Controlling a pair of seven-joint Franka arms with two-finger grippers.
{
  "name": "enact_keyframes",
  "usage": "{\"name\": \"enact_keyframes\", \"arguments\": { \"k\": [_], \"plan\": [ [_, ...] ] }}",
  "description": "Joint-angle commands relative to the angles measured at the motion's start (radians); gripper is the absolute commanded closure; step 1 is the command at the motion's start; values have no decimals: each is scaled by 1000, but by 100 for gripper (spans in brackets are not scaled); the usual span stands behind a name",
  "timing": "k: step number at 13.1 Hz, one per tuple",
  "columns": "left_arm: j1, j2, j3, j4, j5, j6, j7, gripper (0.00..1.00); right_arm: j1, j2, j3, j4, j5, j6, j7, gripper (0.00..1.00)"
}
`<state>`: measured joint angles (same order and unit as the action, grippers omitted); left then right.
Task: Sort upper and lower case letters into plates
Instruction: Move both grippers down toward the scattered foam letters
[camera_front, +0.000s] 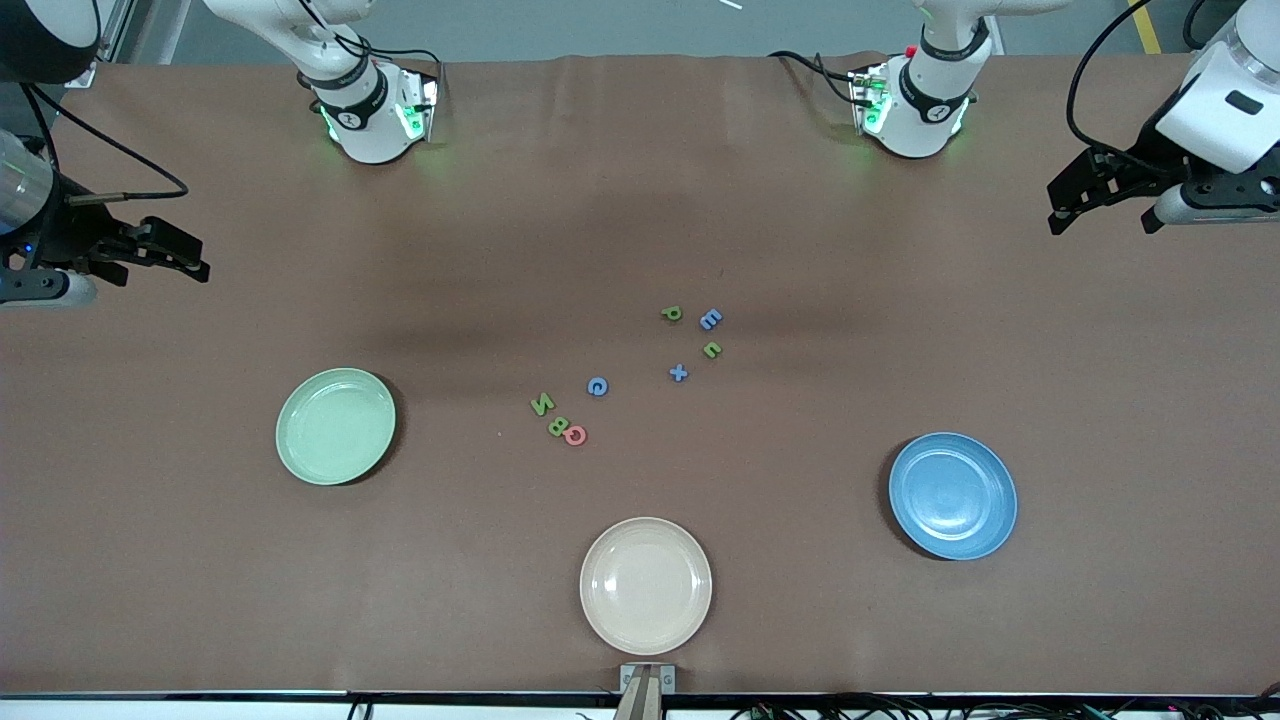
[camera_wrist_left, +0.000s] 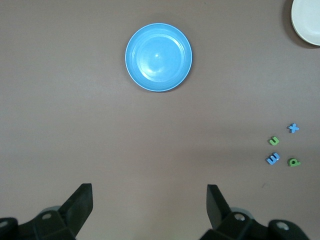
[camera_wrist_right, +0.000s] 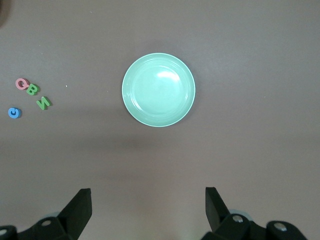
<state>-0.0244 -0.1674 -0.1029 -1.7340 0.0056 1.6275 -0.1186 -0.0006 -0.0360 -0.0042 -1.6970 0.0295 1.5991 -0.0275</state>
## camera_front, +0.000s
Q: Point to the green letter B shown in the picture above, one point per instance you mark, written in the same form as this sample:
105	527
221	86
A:
556	427

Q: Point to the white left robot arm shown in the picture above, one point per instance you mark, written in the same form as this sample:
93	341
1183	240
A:
925	110

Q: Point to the beige plate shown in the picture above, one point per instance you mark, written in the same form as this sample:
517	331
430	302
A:
646	586

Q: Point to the brown table cover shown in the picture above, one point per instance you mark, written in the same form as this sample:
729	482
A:
200	600

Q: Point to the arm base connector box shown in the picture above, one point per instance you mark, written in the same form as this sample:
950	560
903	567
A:
420	105
868	100

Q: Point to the green letter N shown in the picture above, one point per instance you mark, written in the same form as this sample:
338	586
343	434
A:
542	404

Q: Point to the blue letter x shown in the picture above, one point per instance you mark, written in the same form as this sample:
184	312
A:
678	373

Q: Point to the aluminium frame post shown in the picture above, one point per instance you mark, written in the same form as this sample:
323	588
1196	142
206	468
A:
115	40

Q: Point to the green letter p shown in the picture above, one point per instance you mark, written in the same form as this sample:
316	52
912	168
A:
667	316

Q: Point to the light green plate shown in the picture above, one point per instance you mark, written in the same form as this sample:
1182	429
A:
335	427

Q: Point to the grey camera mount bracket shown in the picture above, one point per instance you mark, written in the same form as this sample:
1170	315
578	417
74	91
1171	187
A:
647	680

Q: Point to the blue letter e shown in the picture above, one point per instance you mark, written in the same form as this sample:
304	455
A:
710	319

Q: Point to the blue letter C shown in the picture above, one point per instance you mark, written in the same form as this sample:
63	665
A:
597	380

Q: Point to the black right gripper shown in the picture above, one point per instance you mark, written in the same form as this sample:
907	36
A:
68	233

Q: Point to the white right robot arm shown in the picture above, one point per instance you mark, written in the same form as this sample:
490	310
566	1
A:
365	120

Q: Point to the white table edge rail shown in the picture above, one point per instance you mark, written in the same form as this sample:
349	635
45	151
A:
150	712

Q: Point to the red letter Q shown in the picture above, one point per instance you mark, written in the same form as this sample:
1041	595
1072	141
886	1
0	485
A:
566	435

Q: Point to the blue plate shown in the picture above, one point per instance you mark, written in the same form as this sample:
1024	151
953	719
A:
953	495

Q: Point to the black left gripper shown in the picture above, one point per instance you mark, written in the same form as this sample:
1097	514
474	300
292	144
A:
1137	171

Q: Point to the yellow floor tape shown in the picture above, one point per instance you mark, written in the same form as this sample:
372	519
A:
1147	30

